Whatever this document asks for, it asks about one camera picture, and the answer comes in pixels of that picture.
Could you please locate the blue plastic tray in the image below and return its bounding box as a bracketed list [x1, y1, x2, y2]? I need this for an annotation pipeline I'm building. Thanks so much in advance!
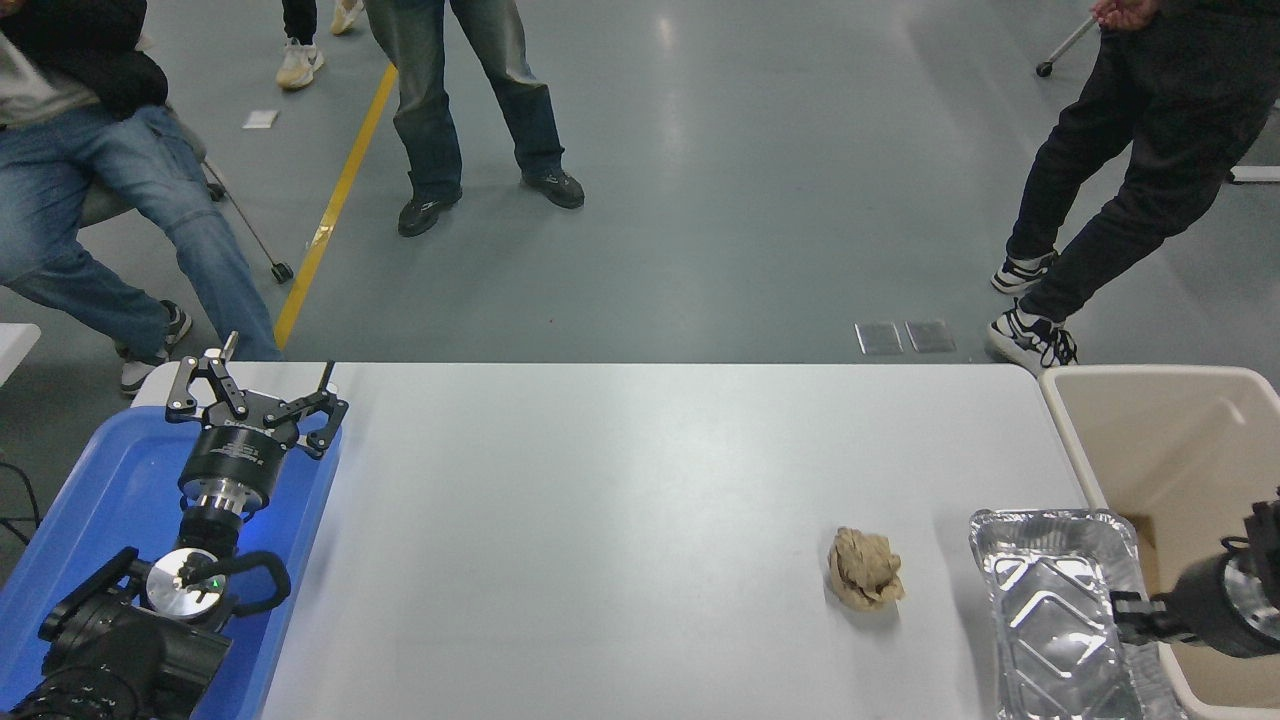
[0, 405, 344, 720]

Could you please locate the thin black cable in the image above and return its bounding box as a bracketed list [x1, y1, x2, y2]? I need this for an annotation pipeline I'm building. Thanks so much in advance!
[0, 460, 43, 546]

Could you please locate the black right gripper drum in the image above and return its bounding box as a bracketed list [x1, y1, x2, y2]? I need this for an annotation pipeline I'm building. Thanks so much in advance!
[1165, 555, 1261, 658]

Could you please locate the silver foil tray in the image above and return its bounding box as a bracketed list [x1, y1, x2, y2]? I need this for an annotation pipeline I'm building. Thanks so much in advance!
[968, 508, 1186, 720]

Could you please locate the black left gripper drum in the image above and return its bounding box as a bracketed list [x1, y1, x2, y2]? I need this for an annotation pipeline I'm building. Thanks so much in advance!
[179, 404, 301, 504]

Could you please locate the large pale bin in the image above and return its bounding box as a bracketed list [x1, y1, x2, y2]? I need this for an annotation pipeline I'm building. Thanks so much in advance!
[1038, 365, 1280, 720]

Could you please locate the crumpled tan paper ball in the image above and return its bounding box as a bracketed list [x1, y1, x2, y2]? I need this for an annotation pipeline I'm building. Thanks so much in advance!
[828, 527, 906, 611]

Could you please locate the person with white shoes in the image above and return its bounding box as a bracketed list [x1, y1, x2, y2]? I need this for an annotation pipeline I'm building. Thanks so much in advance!
[275, 0, 366, 91]

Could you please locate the person's hand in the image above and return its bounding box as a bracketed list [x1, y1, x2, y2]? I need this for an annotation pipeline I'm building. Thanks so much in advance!
[1090, 0, 1163, 31]

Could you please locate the standing person with black shoes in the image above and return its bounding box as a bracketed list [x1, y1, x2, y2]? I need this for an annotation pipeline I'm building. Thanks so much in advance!
[362, 0, 586, 238]

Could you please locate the grey wheeled chair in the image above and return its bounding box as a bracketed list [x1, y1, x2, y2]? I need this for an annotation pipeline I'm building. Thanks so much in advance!
[80, 100, 294, 283]

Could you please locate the white side table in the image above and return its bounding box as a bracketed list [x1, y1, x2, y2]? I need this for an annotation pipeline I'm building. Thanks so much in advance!
[0, 323, 41, 386]

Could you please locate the person in black trousers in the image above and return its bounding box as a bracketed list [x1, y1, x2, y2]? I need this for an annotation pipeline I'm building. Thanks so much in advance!
[985, 0, 1280, 373]

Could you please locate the seated person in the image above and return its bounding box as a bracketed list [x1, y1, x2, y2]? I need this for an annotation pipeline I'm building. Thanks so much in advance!
[0, 0, 283, 396]

